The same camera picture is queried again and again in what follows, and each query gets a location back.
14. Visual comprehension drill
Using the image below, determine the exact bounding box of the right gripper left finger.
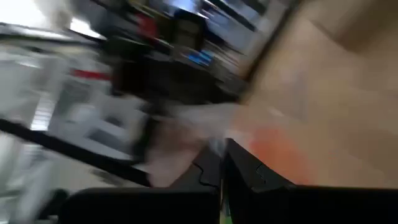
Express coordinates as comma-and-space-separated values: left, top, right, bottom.
57, 145, 223, 224

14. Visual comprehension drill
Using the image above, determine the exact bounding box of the clear plastic zip bag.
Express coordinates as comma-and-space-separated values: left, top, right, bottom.
149, 101, 312, 187

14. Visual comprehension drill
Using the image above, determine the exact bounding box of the orange rubber bands bunch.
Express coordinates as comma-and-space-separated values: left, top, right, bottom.
248, 127, 312, 184

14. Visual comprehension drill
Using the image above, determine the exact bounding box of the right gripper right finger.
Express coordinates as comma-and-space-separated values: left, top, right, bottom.
223, 138, 398, 224

